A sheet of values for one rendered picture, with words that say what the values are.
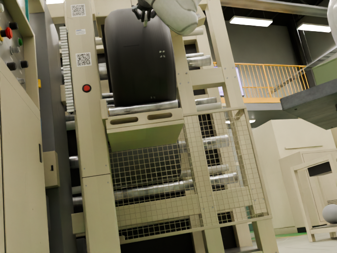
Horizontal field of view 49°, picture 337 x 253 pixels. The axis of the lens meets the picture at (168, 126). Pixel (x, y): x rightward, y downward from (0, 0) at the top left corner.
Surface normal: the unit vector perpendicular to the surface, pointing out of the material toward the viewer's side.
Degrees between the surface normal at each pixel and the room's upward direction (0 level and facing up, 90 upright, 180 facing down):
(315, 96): 90
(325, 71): 90
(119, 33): 85
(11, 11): 180
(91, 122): 90
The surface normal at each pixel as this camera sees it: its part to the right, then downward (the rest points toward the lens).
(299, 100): -0.60, -0.13
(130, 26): 0.05, -0.50
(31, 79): 0.08, -0.29
